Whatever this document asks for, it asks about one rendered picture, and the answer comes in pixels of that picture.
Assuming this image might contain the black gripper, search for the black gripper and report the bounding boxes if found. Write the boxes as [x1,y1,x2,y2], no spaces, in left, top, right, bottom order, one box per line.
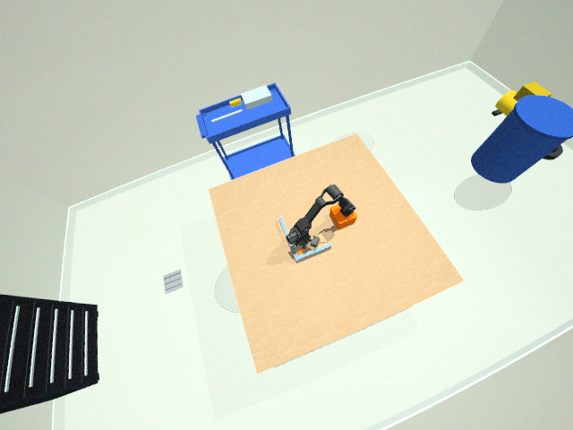
[288,228,320,247]

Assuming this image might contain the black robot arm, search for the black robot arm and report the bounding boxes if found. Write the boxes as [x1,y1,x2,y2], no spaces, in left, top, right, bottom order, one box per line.
[286,184,356,249]

